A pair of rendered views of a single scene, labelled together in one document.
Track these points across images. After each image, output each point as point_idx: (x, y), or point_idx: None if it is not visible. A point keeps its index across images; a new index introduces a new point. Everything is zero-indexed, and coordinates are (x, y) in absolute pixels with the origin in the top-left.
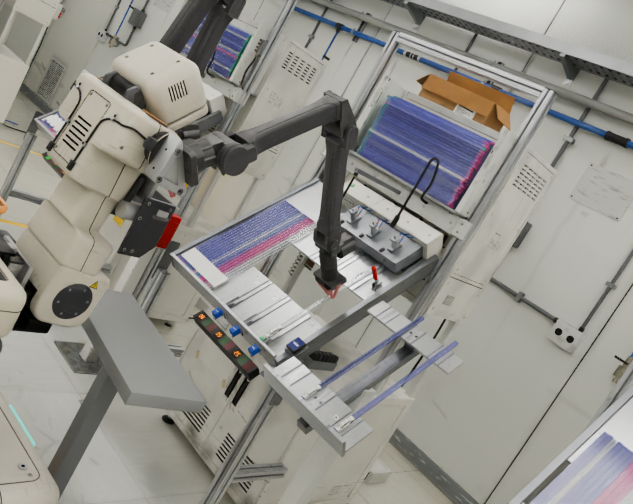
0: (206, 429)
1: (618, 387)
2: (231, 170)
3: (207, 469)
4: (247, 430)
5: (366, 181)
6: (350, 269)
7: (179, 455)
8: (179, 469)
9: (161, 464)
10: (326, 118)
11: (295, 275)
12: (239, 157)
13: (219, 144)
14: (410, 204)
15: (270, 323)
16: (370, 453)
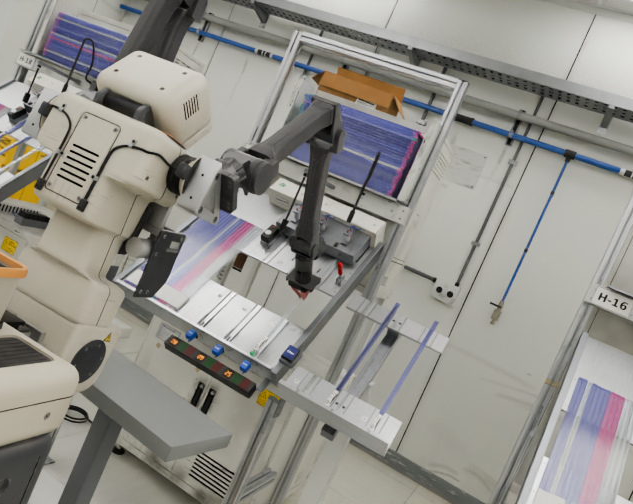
0: None
1: (570, 335)
2: (259, 189)
3: (176, 491)
4: (251, 448)
5: (296, 179)
6: None
7: (145, 485)
8: (152, 500)
9: (134, 500)
10: (322, 124)
11: (223, 279)
12: (266, 174)
13: (247, 162)
14: (347, 197)
15: (251, 335)
16: None
